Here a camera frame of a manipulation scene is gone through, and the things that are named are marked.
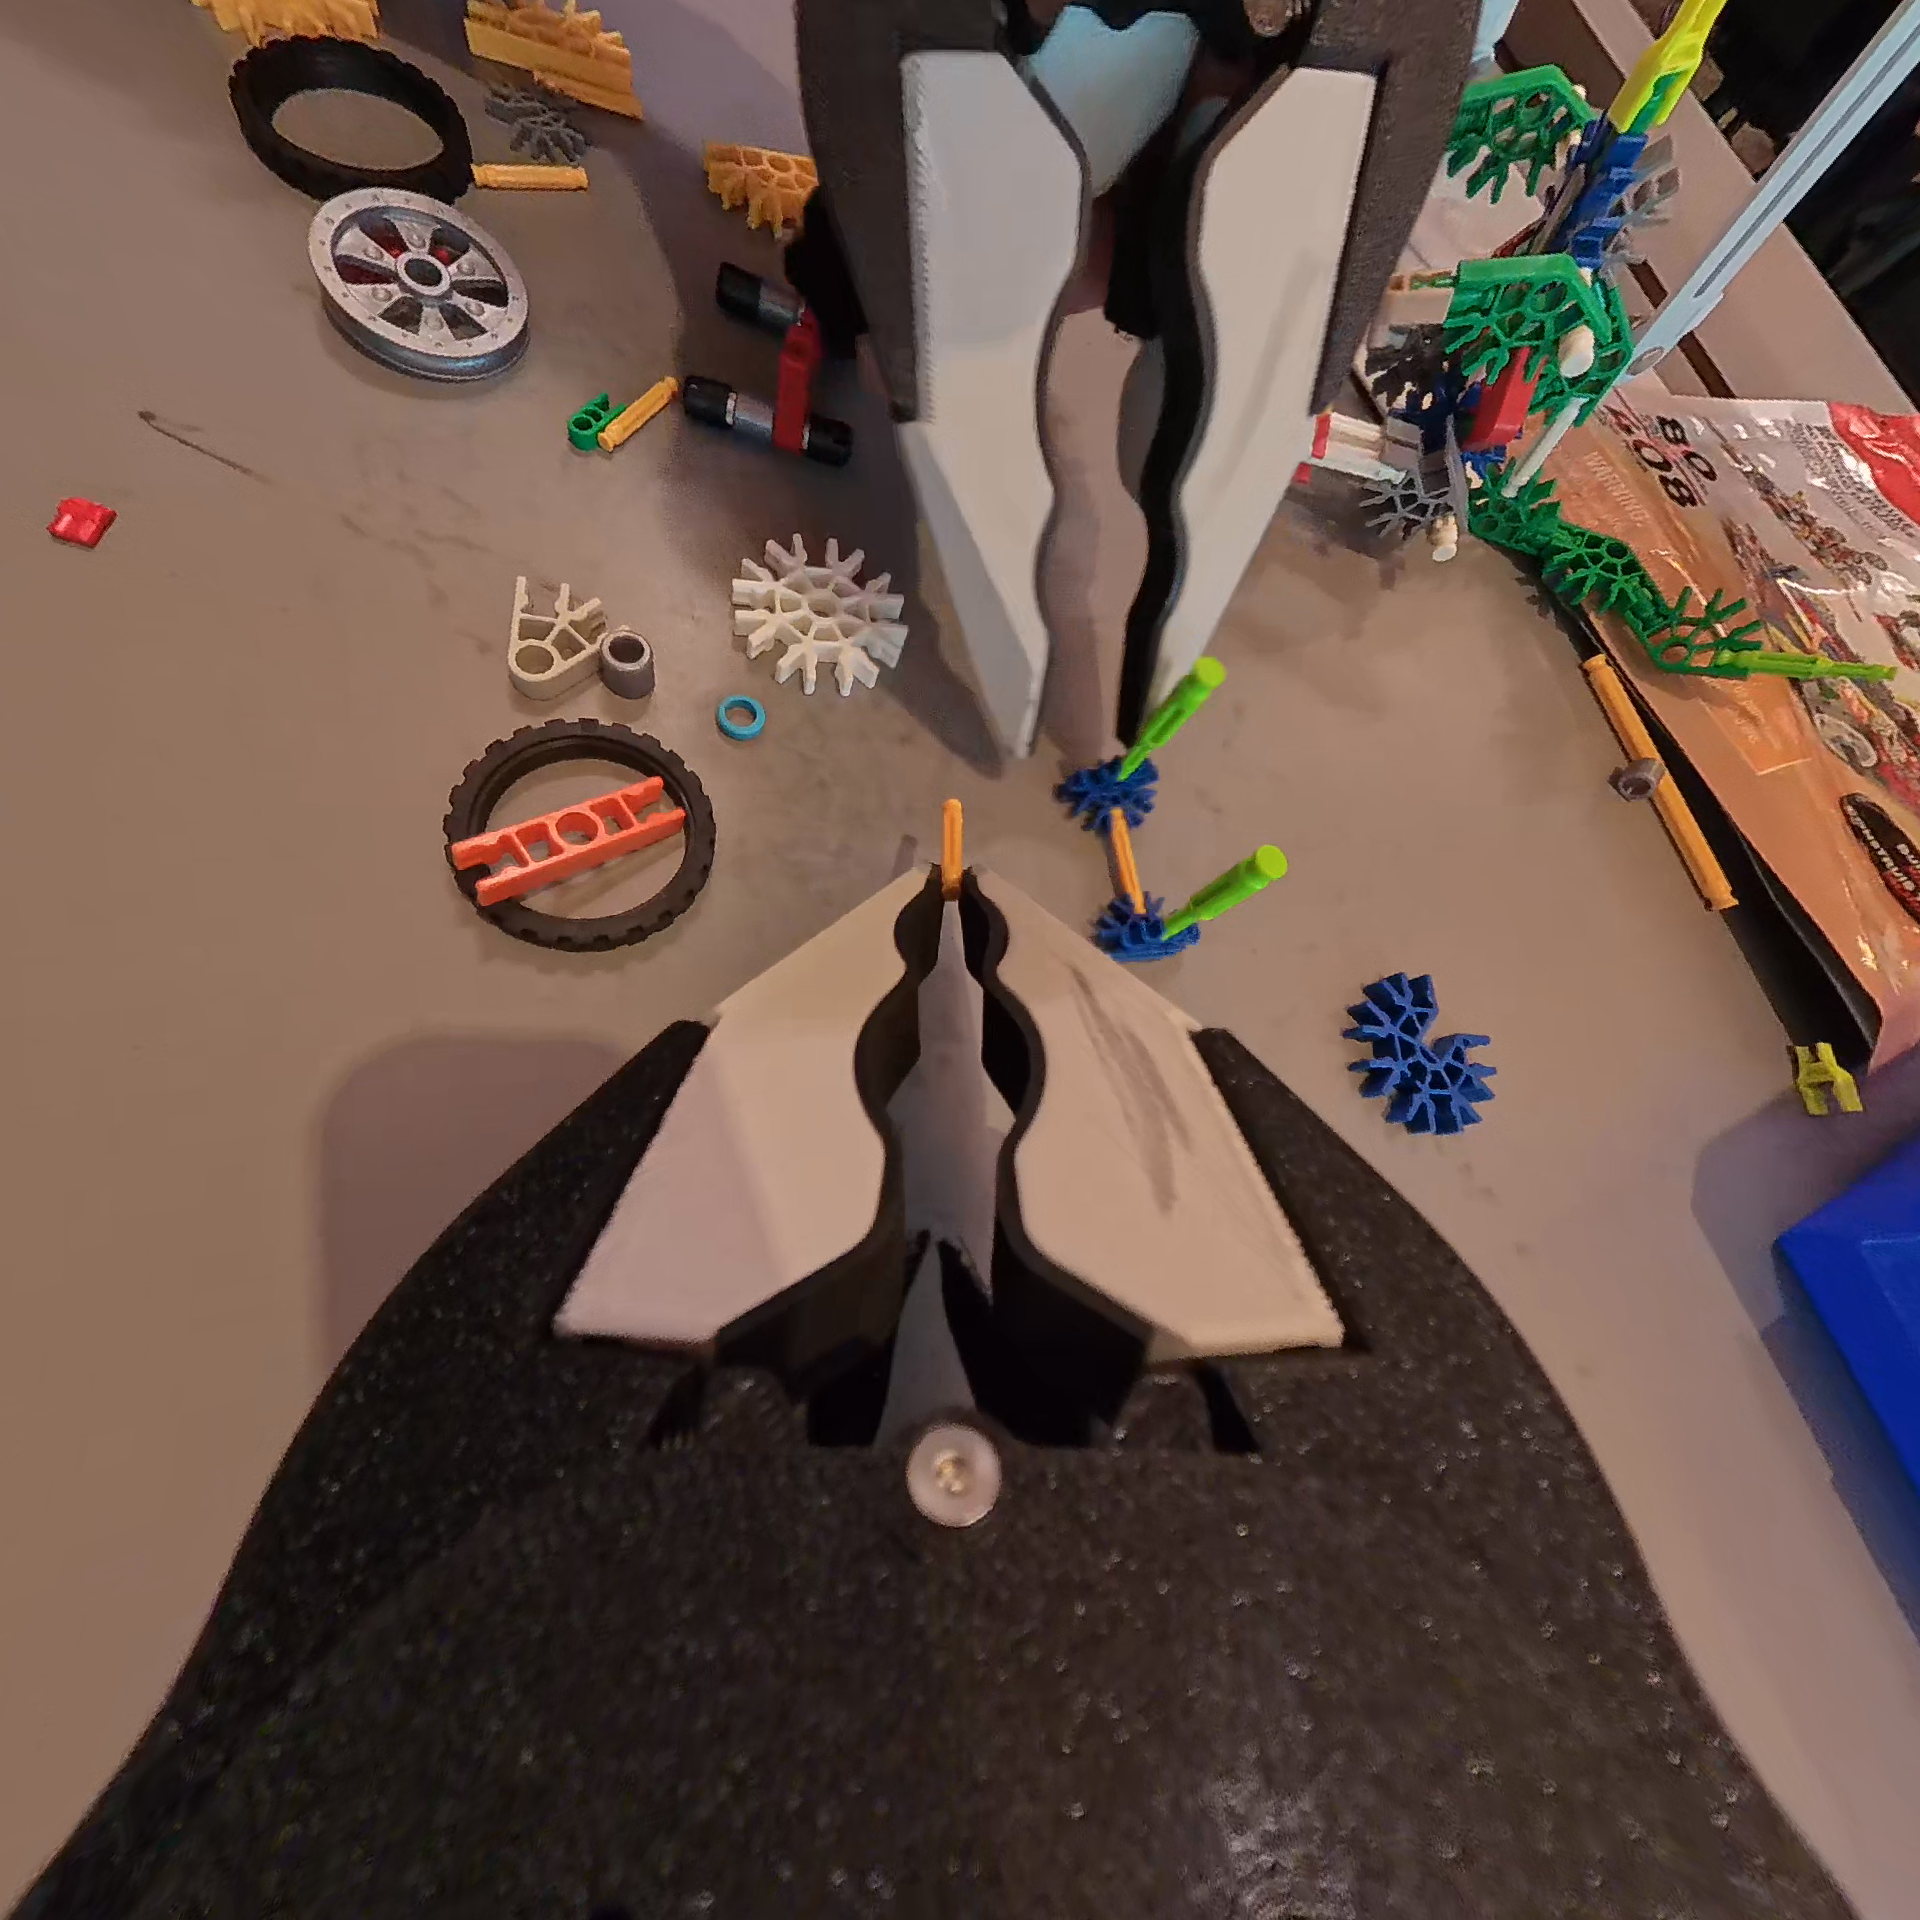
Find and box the green toy connector chain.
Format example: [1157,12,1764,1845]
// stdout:
[1467,468,1764,683]

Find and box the orange ladder toy piece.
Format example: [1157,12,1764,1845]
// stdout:
[447,775,686,908]

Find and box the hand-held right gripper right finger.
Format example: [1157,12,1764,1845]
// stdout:
[958,865,1347,1366]

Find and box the long light blue rod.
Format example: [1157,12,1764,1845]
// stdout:
[1630,0,1920,376]

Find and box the white snowflake toy connector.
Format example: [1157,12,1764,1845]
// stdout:
[729,538,913,693]

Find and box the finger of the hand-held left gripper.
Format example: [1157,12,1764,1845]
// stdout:
[897,51,1092,757]
[1117,60,1378,743]

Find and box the colourful toy construction model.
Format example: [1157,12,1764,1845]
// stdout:
[1295,60,1685,564]

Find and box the grey snowflake toy connector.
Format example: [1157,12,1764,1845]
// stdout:
[481,81,592,162]

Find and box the blue double toy connector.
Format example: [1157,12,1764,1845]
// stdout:
[1343,972,1501,1133]

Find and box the red and black axle piece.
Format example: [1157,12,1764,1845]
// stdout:
[682,262,858,456]

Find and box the black toy tyre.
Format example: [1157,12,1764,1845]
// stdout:
[444,720,717,953]
[225,37,470,203]

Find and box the blue plastic bin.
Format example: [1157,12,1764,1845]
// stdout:
[1774,1140,1920,1532]

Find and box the long yellow toy rod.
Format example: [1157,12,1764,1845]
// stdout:
[1582,655,1738,912]

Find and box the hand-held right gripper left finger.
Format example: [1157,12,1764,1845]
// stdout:
[556,865,961,1352]

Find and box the light green toy rod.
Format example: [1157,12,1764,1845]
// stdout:
[1157,845,1289,937]
[1117,655,1227,782]

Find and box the silver toy wheel hub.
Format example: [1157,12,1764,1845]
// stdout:
[306,186,531,377]

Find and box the yellow toy connector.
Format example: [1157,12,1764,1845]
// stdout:
[466,0,641,118]
[705,144,819,240]
[196,0,386,47]

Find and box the printed plastic bag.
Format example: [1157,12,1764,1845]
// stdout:
[1546,391,1920,1048]

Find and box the beige toy connector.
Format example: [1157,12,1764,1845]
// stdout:
[507,580,612,701]

